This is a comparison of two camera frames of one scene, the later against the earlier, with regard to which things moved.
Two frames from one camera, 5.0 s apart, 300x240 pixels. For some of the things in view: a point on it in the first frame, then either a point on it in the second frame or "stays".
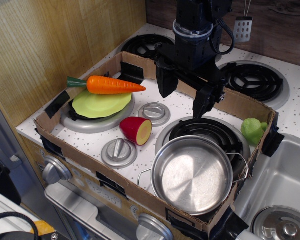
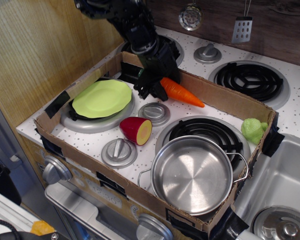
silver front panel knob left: [55, 171] stays
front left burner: [74, 123] stays
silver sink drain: [278, 222] stays
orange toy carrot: [99, 85] -> [175, 91]
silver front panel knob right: [149, 228] stays
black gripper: [193, 59] -> [161, 63]
